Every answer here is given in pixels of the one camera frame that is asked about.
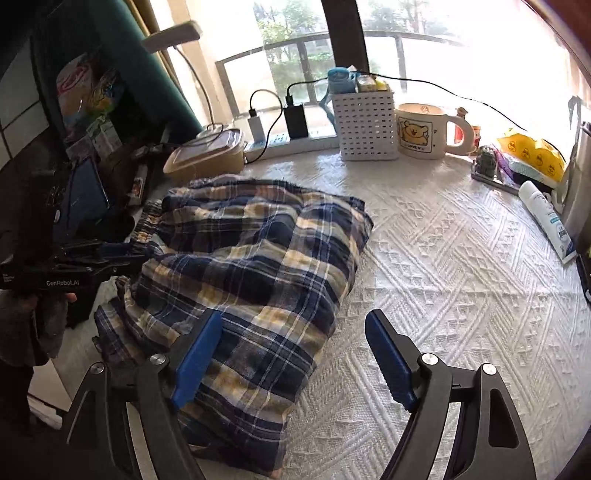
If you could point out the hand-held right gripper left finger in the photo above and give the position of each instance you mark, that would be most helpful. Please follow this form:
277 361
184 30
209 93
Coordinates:
198 364

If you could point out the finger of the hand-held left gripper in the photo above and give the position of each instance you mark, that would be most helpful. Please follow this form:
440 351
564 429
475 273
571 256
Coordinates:
111 250
120 266

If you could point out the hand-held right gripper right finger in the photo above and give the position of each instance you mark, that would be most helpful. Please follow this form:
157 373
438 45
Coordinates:
390 364

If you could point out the blue yellow plaid shirt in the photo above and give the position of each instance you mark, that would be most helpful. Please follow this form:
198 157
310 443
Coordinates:
258 258

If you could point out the person's left hand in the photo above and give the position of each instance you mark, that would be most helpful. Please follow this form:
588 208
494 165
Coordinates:
70 297

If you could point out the blue tablet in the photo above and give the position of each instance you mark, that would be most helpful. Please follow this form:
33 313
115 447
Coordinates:
85 194

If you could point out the small printed box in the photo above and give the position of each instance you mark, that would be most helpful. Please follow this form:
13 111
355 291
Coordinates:
138 184

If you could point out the white textured tablecloth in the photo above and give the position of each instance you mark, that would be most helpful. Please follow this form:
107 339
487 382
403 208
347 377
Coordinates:
438 277

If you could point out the tan lunch box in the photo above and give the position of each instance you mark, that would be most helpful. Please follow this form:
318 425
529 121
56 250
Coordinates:
203 161

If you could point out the teal curtain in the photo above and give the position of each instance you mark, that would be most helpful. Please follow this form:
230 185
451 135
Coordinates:
152 83

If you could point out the colourful snack packet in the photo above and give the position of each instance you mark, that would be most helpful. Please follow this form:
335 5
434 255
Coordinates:
76 78

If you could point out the white charger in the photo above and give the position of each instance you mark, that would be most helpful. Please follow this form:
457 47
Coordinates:
256 129

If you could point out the balcony railing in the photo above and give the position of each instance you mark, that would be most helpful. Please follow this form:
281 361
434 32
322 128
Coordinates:
222 83

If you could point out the white power strip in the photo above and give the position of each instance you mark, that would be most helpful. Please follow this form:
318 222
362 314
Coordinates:
295 144

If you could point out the white tube with blue label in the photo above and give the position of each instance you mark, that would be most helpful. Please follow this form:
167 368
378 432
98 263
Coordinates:
547 217

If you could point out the white desk lamp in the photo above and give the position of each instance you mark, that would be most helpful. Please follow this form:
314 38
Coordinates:
173 34

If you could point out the small green ornament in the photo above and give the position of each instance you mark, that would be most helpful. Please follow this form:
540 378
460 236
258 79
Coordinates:
485 161

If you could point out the black charger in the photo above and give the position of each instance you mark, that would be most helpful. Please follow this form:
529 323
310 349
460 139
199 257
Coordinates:
295 121

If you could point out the cream cartoon mug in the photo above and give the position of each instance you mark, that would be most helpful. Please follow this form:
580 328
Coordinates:
420 134

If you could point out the red can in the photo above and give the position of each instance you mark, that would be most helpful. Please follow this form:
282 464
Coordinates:
460 134

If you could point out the white perforated basket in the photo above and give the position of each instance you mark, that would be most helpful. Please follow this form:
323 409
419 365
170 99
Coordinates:
364 124

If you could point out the yellow printed bag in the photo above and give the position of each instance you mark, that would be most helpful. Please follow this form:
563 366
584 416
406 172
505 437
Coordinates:
531 150

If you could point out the blue lidded bottle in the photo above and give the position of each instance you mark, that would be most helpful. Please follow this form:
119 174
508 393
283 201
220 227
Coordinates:
339 78

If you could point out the dark window frame post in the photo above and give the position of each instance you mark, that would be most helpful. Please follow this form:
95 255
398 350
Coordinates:
344 32

